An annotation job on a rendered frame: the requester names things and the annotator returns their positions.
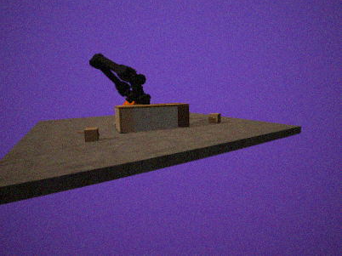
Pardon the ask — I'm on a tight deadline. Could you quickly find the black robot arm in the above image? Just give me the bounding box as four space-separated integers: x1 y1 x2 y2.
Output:
89 54 145 104

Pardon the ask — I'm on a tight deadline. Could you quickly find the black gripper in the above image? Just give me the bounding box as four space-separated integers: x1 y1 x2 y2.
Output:
132 85 151 105

